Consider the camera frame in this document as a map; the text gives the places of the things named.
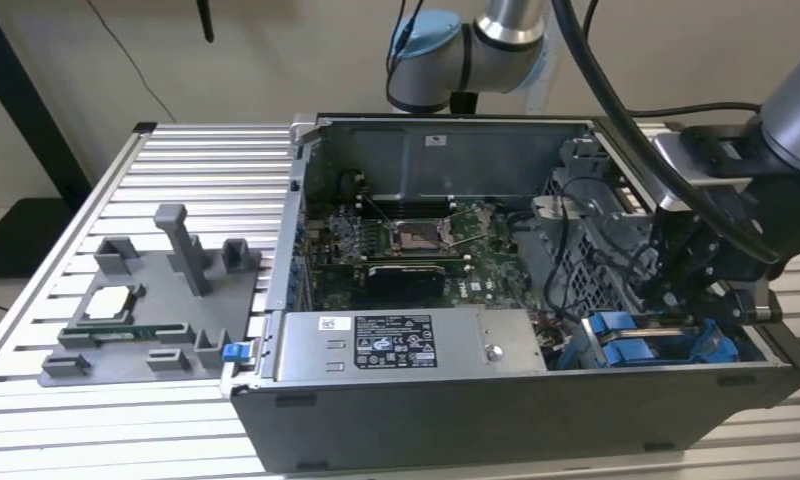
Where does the grey metal disk bay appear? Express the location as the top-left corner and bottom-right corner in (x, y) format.
(513, 137), (772, 371)

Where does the green motherboard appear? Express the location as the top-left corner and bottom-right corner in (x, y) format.
(292, 199), (555, 312)

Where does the black wire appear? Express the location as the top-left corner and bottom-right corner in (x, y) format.
(543, 175), (625, 314)

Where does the black graphics card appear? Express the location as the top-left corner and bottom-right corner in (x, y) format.
(362, 263), (449, 307)

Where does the green RAM stick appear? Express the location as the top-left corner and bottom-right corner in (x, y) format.
(65, 323), (188, 343)

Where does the black hanging antenna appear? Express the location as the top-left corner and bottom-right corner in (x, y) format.
(194, 0), (217, 45)

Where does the grey plastic air shroud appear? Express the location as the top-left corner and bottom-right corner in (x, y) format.
(345, 124), (561, 197)

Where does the black monitor stand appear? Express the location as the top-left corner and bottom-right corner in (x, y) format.
(0, 0), (96, 279)

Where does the thin black wall cable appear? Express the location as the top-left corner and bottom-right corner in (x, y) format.
(84, 0), (181, 124)

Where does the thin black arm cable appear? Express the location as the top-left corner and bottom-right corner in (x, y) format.
(389, 0), (429, 76)

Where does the wrist camera on silver bracket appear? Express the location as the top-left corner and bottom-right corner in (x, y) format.
(649, 123), (763, 214)

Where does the thin metal locking lever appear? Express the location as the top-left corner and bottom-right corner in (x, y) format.
(360, 192), (396, 224)

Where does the grey parts rack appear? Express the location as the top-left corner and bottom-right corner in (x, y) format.
(37, 203), (265, 389)

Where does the silver CPU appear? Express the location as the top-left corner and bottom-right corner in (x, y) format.
(84, 288), (137, 320)

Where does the black open PC case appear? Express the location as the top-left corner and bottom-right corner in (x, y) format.
(220, 112), (800, 474)

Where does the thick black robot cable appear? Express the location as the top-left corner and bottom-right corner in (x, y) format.
(549, 0), (783, 264)

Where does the silver power supply unit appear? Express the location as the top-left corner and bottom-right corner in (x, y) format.
(272, 308), (549, 384)

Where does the CPU socket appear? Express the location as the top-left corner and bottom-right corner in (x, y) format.
(386, 218), (460, 254)

